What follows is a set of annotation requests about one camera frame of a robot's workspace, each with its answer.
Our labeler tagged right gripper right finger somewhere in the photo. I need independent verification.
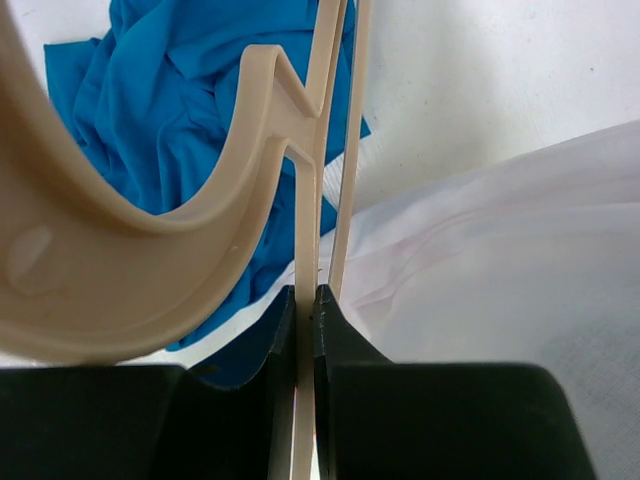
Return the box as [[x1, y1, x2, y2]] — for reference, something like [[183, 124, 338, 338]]
[[313, 285, 596, 479]]

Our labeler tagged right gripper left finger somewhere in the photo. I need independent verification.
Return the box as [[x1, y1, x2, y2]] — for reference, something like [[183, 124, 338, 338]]
[[1, 287, 296, 479]]

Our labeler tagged blue t shirt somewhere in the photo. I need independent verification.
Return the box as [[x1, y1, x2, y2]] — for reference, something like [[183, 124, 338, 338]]
[[43, 0, 374, 389]]

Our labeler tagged white mesh tank top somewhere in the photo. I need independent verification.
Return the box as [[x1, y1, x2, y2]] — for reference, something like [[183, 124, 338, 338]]
[[325, 122, 639, 479]]

